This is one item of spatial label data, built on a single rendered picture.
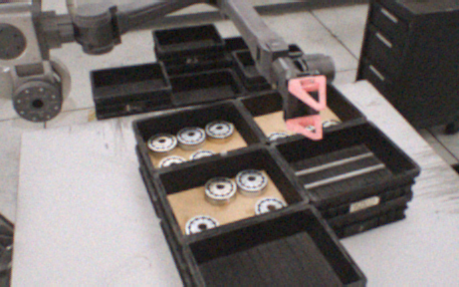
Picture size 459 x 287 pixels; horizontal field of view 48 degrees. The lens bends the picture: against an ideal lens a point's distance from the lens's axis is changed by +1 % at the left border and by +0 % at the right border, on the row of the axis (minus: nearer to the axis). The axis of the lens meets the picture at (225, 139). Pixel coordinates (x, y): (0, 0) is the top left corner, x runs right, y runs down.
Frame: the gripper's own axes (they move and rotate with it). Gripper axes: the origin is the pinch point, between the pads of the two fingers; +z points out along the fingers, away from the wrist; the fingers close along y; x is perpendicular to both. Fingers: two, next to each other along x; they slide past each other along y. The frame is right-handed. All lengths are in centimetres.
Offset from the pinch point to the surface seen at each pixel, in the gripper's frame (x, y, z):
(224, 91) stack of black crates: -28, 106, -181
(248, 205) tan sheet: -1, 62, -43
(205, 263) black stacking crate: 17, 62, -25
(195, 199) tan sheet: 15, 62, -50
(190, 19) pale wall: -41, 138, -358
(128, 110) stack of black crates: 29, 94, -158
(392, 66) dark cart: -121, 92, -159
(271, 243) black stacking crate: -3, 62, -27
